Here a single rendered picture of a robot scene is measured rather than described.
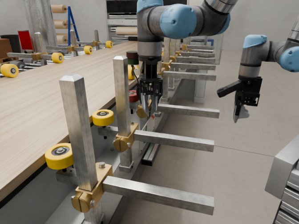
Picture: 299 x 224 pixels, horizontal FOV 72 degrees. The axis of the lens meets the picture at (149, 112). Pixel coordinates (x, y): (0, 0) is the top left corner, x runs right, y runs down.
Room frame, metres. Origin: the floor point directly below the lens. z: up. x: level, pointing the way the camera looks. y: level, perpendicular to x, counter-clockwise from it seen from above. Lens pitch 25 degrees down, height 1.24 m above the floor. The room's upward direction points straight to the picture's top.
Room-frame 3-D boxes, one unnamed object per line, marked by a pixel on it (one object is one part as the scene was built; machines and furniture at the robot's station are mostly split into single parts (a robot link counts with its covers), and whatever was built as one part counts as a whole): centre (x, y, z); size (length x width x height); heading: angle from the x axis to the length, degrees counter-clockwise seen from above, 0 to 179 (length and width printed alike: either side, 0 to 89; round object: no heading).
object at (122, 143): (0.67, 0.08, 0.83); 0.13 x 0.06 x 0.05; 164
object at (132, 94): (0.95, 0.09, 0.85); 0.08 x 0.08 x 0.11
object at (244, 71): (0.82, -0.40, 1.05); 0.08 x 0.08 x 0.05
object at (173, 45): (1.61, -0.18, 0.91); 0.03 x 0.03 x 0.48; 74
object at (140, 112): (0.91, 0.02, 0.85); 0.13 x 0.06 x 0.05; 164
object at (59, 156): (0.47, 0.24, 0.85); 0.08 x 0.08 x 0.11
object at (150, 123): (0.85, 0.01, 0.75); 0.26 x 0.01 x 0.10; 164
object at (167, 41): (1.37, -0.11, 0.90); 0.03 x 0.03 x 0.48; 74
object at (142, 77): (0.64, 0.00, 1.07); 0.09 x 0.08 x 0.12; 4
